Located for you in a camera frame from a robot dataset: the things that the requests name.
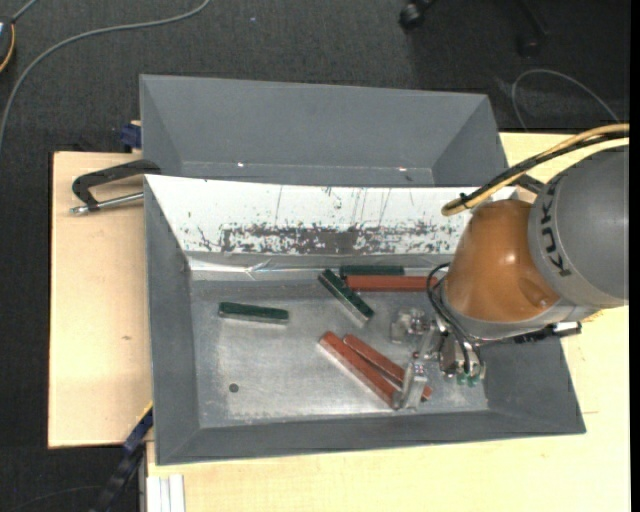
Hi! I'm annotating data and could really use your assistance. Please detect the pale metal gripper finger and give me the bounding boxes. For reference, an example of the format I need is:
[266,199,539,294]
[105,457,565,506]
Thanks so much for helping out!
[393,362,429,411]
[390,307,435,345]

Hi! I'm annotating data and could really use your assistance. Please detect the red-brown flat block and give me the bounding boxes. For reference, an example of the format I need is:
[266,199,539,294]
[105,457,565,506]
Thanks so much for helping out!
[342,333,434,402]
[344,274,441,293]
[318,330,403,409]

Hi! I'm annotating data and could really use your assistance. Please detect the dark green flat block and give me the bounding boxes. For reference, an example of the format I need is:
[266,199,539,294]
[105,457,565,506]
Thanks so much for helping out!
[217,300,291,326]
[339,264,406,278]
[317,268,376,329]

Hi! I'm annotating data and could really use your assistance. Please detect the grey metal bin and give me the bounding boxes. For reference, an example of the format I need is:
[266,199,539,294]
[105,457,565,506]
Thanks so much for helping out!
[138,73,587,466]

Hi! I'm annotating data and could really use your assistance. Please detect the pale wood flat board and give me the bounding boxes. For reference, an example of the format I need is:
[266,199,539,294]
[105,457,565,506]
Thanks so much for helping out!
[47,150,154,449]

